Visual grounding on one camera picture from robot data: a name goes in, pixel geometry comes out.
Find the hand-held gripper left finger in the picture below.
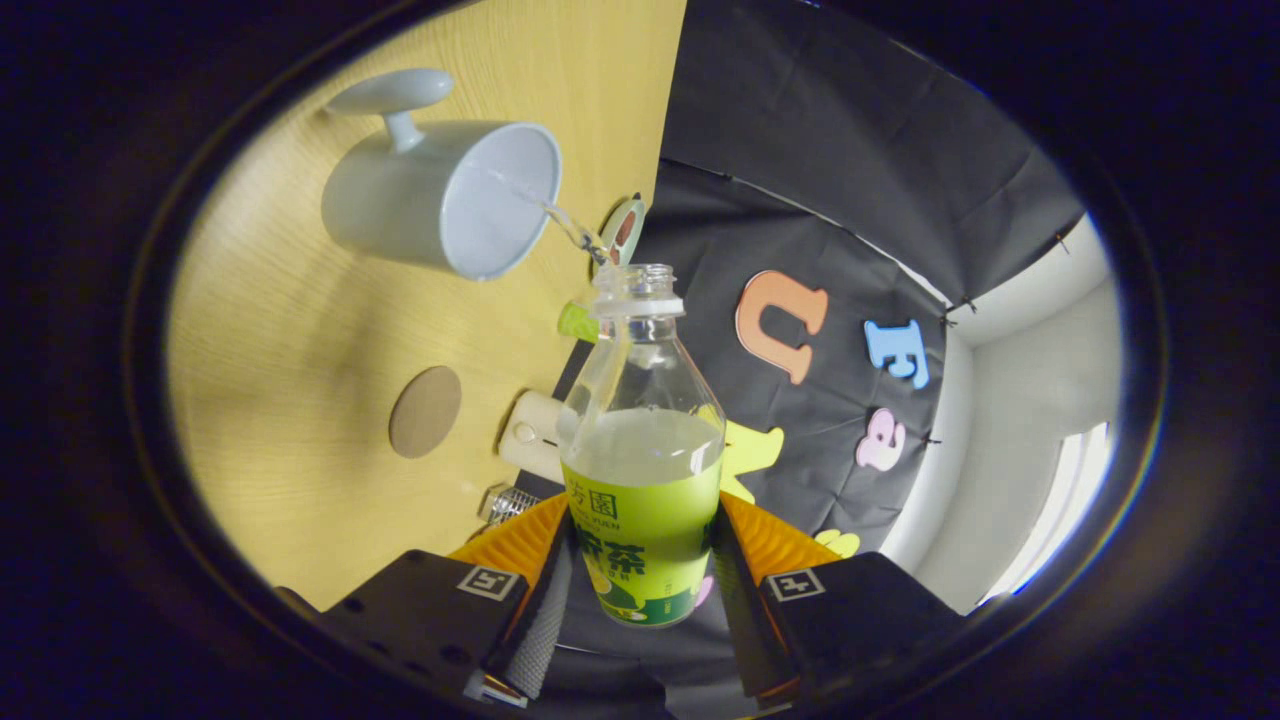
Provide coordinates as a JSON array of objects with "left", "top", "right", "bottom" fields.
[{"left": 275, "top": 493, "right": 576, "bottom": 711}]

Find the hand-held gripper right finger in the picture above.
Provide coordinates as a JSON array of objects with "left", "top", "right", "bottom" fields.
[{"left": 712, "top": 492, "right": 966, "bottom": 706}]

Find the clear juice bottle green label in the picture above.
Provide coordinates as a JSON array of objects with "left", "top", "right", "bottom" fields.
[{"left": 557, "top": 263, "right": 726, "bottom": 629}]

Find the round brown coaster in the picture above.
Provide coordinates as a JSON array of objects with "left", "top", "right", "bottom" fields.
[{"left": 388, "top": 365, "right": 463, "bottom": 460}]

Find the white cup with handle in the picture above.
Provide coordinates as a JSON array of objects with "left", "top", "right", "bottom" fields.
[{"left": 320, "top": 68, "right": 563, "bottom": 282}]

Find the capped white green drink bottle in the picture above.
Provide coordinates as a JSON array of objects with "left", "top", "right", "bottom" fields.
[{"left": 557, "top": 300, "right": 601, "bottom": 344}]

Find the white toaster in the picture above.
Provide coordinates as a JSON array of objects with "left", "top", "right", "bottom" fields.
[{"left": 497, "top": 390, "right": 576, "bottom": 486}]

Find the wooden table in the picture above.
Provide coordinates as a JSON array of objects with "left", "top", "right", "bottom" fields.
[{"left": 165, "top": 0, "right": 689, "bottom": 613}]

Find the ceiling light panel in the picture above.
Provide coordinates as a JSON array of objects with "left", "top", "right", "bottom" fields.
[{"left": 985, "top": 420, "right": 1113, "bottom": 606}]

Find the pale green plate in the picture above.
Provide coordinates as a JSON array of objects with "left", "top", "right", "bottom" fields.
[{"left": 600, "top": 197, "right": 647, "bottom": 267}]

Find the metal wire holder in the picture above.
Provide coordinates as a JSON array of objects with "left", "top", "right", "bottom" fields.
[{"left": 478, "top": 483, "right": 541, "bottom": 528}]

